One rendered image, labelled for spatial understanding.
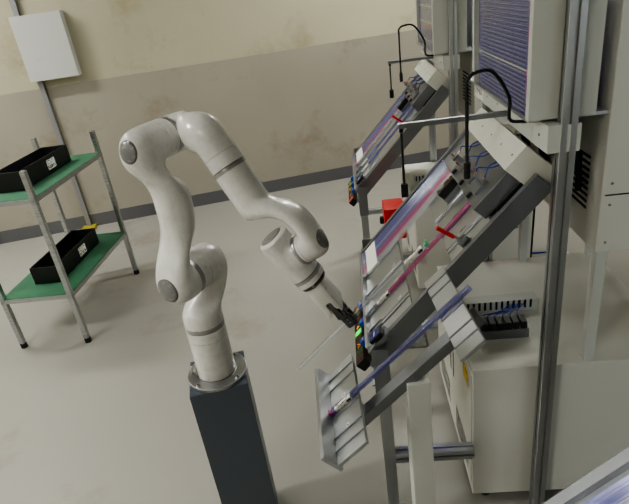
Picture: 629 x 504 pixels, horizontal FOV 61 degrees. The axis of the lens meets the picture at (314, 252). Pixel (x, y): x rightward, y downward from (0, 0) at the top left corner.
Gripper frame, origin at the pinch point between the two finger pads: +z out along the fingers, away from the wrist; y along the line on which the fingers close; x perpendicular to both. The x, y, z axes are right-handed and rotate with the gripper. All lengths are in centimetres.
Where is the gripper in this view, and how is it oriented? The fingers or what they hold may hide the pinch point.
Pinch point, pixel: (348, 317)
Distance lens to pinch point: 143.6
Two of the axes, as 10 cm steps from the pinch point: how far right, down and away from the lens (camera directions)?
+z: 6.3, 6.8, 3.6
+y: 0.4, 4.4, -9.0
